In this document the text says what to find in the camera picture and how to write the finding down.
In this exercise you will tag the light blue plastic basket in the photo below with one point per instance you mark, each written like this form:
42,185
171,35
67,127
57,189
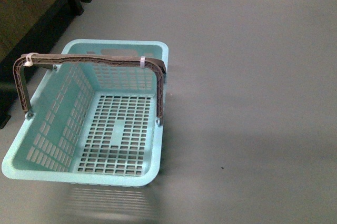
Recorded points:
91,123

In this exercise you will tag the white cable tie right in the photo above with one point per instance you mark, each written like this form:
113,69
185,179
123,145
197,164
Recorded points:
142,62

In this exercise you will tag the white cable tie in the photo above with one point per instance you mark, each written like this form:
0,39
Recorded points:
142,62
29,61

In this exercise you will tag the white cable tie left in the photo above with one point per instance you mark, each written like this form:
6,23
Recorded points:
29,61

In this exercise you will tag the black shelf frame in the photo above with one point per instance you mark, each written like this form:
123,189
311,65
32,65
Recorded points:
27,25

